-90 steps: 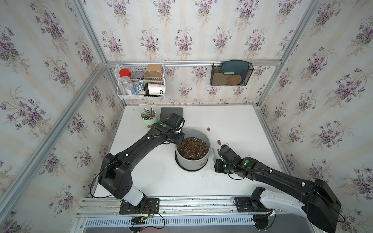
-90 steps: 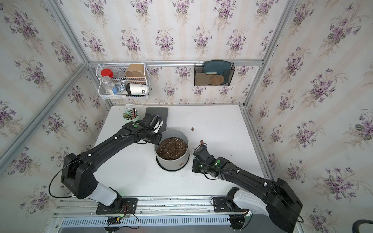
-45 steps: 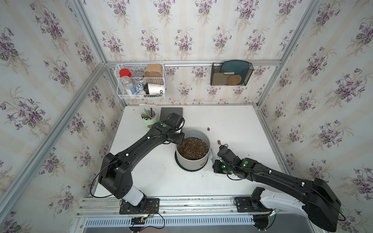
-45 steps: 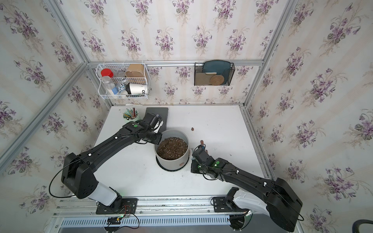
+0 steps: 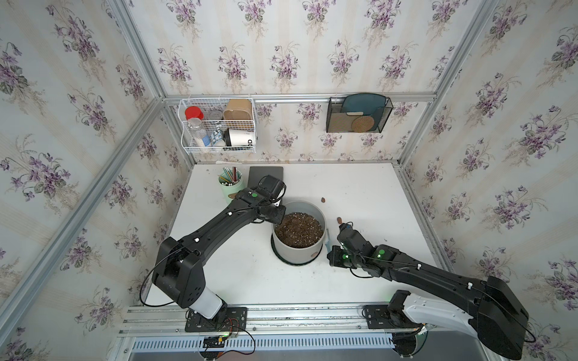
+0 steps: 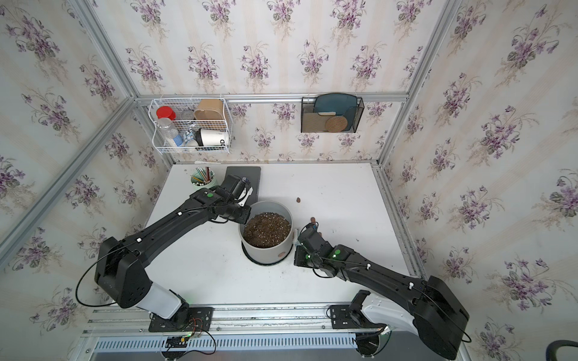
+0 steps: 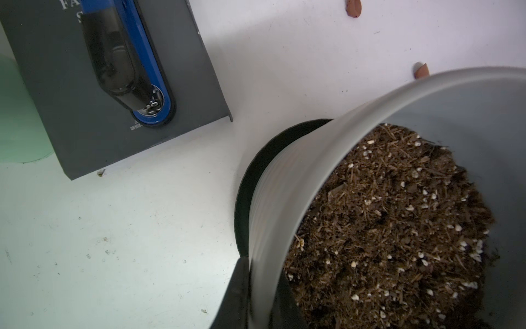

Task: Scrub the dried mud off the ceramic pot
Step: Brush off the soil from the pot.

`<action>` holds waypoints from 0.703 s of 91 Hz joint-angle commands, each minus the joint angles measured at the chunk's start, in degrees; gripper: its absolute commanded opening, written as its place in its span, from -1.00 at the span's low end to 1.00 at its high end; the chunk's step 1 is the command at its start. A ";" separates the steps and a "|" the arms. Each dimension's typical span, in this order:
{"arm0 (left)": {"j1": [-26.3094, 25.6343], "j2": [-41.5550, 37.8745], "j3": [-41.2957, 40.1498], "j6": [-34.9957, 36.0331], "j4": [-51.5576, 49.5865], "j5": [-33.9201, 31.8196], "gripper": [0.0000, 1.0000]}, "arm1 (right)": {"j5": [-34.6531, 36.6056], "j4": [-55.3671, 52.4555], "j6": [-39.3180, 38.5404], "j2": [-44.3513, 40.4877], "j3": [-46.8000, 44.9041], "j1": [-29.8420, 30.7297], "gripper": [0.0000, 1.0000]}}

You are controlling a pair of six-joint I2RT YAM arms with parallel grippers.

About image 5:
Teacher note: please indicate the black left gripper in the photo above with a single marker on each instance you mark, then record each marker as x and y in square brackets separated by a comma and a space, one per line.
[279, 221]

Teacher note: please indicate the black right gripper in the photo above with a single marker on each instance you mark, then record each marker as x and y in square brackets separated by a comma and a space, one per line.
[333, 256]

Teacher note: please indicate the grey ceramic pot with soil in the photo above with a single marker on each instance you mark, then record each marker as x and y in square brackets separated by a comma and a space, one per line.
[303, 225]

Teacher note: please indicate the light teal scrub brush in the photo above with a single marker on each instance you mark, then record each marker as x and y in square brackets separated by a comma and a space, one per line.
[327, 242]

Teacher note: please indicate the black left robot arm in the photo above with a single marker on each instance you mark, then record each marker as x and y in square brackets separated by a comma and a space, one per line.
[178, 271]

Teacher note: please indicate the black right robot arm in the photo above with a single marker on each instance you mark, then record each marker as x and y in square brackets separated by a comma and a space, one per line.
[484, 309]

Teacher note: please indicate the black pot saucer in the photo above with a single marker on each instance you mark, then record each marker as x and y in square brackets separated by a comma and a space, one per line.
[297, 256]

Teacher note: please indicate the dark grey book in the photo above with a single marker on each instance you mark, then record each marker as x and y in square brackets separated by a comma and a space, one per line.
[257, 172]

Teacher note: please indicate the mint green pencil cup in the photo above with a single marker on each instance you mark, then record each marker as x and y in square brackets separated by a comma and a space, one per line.
[231, 182]

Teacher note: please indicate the white cup black rim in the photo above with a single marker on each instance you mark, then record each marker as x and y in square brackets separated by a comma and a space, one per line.
[239, 138]

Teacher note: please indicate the clear plastic bottle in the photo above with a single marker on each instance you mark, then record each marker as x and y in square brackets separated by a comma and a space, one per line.
[198, 133]

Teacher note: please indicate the red lidded jar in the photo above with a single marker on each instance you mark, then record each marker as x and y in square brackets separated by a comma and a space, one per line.
[194, 112]

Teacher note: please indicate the teal plate in organizer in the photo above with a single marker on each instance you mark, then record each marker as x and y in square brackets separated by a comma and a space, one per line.
[369, 104]

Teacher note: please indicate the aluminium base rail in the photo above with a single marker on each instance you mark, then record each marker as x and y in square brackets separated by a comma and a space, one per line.
[317, 326]

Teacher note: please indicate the white wire wall basket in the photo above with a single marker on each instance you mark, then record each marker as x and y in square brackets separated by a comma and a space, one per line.
[213, 108]

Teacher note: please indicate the black mesh wall organizer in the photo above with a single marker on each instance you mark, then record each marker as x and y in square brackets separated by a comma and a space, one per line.
[341, 122]

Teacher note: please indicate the small circuit board with wires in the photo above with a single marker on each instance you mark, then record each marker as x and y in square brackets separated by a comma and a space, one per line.
[215, 342]

